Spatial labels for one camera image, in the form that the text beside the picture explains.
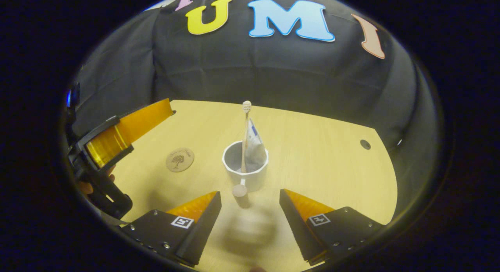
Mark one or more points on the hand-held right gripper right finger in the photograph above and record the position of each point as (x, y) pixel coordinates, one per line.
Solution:
(295, 229)

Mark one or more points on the wooden desktop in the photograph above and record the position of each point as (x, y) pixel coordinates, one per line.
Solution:
(324, 174)

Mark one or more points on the round wooden coaster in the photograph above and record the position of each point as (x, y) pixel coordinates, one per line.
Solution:
(179, 160)

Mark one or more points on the white toothpaste tube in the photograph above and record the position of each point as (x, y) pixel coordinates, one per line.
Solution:
(256, 149)

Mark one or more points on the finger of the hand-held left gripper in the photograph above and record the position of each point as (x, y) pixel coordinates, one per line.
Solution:
(133, 123)

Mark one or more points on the beige toothbrush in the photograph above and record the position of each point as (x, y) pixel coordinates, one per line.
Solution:
(245, 139)

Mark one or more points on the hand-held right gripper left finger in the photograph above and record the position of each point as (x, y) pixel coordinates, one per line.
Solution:
(205, 229)

